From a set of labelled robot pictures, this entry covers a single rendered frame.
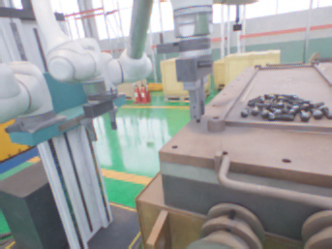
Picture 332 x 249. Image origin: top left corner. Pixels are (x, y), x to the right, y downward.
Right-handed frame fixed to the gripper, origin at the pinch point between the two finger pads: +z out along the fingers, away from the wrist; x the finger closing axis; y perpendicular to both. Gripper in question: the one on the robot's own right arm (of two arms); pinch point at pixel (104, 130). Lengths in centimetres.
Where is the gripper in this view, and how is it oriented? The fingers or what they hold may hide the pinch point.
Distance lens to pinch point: 100.7
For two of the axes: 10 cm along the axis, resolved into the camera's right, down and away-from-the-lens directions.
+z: 1.0, 9.4, 3.4
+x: -4.4, 3.5, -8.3
